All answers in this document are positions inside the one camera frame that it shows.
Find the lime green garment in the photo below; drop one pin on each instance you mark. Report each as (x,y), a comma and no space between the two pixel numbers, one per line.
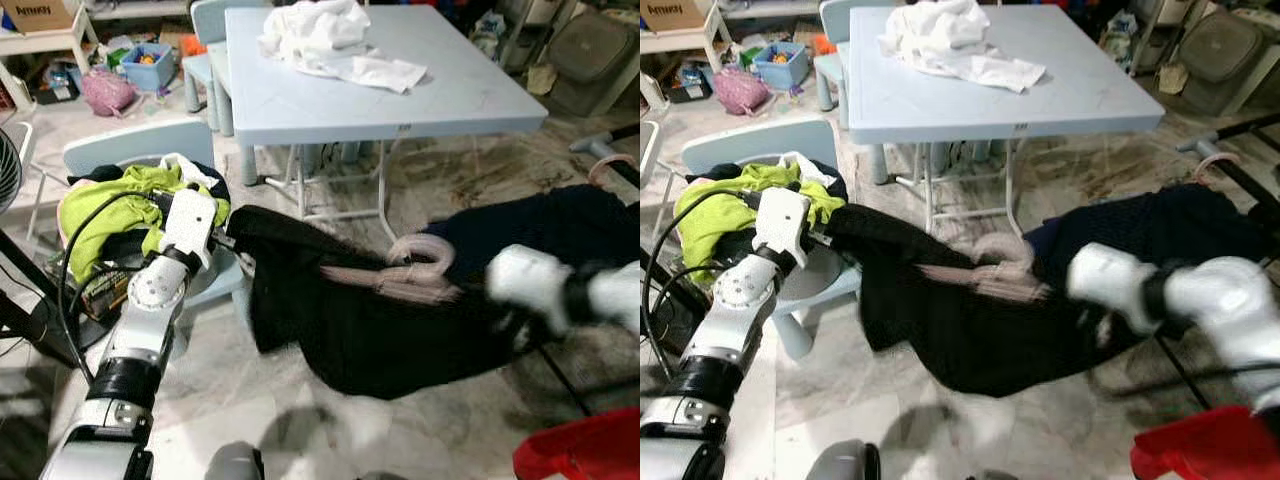
(100,215)
(715,215)

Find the red jacket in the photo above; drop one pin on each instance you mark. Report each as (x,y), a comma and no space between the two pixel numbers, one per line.
(580,450)
(1200,450)

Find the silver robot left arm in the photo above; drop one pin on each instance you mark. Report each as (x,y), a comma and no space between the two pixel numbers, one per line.
(150,290)
(745,290)

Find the navy blue shirt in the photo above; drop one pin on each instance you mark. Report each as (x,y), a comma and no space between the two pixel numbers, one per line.
(560,225)
(1180,225)

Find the light blue plastic chair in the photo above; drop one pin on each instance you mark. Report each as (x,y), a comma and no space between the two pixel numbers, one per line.
(835,20)
(130,145)
(210,20)
(750,142)

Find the pink fabric bag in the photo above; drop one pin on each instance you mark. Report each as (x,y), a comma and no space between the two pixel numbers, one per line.
(740,92)
(108,92)

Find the small white garment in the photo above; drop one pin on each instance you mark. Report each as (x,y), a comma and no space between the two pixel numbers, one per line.
(805,165)
(190,168)

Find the grey white floor appliance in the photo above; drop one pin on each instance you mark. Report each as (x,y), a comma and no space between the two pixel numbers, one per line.
(1220,55)
(590,60)

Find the small beige bag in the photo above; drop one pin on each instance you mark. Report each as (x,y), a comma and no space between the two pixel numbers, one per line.
(541,80)
(1174,80)

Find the white low shelf table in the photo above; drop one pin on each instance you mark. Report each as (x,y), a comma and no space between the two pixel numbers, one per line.
(50,42)
(680,40)

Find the blue plastic storage bin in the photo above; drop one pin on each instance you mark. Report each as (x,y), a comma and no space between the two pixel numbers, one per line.
(148,70)
(780,68)

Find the brown cardboard box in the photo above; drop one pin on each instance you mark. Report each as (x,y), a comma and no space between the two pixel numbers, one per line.
(40,15)
(675,14)

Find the light blue plastic table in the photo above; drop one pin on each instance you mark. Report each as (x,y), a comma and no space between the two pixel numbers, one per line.
(1000,100)
(380,100)

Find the grey robot left leg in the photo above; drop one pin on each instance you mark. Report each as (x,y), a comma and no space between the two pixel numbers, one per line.
(845,462)
(235,462)

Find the white crumpled shirt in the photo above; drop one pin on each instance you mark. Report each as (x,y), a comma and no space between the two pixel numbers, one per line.
(940,40)
(320,40)

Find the black green battery device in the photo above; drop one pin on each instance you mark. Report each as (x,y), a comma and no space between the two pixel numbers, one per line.
(105,290)

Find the black standing fan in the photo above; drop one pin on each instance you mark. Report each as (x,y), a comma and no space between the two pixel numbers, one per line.
(8,170)

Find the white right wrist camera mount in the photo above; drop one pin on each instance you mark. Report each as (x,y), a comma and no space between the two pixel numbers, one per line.
(1105,280)
(525,280)

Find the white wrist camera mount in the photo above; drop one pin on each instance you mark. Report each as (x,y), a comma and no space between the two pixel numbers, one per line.
(1105,280)
(525,280)
(785,222)
(190,225)

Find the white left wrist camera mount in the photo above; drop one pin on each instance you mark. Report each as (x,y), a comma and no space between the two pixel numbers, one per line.
(190,225)
(785,222)

